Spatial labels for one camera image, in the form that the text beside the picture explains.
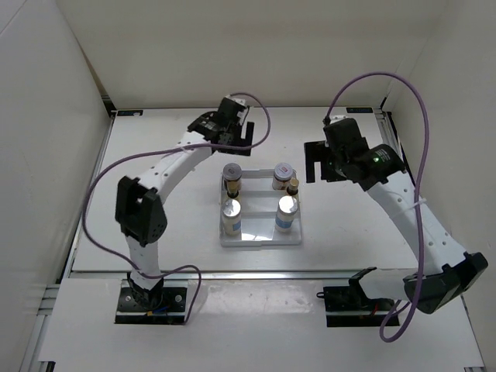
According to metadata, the white shaker silver cap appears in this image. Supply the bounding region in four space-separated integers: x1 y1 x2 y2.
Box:
275 195 299 233
220 198 242 236

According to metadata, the aluminium frame rail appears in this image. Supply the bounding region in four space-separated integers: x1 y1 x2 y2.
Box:
55 110 116 284
374 110 427 218
67 270 358 281

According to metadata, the left aluminium frame rail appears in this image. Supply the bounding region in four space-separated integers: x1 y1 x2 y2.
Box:
55 110 116 284

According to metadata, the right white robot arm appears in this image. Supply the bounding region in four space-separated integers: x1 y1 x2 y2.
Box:
304 136 488 314

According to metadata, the black corner label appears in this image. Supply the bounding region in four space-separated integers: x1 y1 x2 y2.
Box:
346 107 374 114
116 110 143 117

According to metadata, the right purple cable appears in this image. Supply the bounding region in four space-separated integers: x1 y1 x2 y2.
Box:
323 71 430 344

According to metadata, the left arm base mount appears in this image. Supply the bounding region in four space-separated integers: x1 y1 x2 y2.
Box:
114 282 188 326

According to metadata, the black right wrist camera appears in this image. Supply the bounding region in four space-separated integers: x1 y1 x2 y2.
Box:
323 117 368 151

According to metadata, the right black corner label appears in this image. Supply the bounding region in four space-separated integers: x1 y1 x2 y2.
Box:
346 107 374 114

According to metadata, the right aluminium frame rail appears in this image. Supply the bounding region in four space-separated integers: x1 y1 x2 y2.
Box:
374 110 427 218

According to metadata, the front aluminium frame rail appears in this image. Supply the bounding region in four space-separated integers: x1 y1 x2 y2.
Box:
67 270 358 281

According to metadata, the left black corner label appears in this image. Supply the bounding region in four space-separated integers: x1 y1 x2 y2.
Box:
116 110 143 117

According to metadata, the white divided organizer tray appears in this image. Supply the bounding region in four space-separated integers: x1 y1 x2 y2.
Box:
219 169 303 249

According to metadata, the spice jar white lid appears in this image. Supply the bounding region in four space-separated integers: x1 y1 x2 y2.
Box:
222 163 242 190
272 163 294 190

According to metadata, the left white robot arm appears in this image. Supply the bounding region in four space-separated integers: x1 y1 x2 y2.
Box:
115 96 253 310

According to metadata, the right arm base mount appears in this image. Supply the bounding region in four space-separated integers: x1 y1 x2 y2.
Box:
316 286 394 328

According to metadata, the small yellow label bottle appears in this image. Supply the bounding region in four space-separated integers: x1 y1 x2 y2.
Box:
286 177 299 198
226 181 241 202

